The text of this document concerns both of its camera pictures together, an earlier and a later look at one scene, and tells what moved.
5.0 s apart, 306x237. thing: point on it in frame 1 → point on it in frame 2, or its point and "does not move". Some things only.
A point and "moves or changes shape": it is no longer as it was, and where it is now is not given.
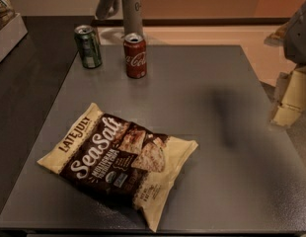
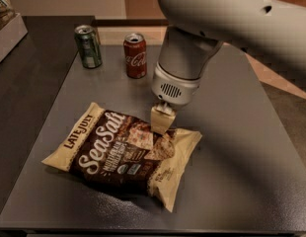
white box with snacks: x=10 y=27 does not move
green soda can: x=89 y=46 does not move
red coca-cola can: x=135 y=49 does not move
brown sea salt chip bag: x=126 y=162 moves or changes shape
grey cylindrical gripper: x=299 y=39 → x=174 y=88
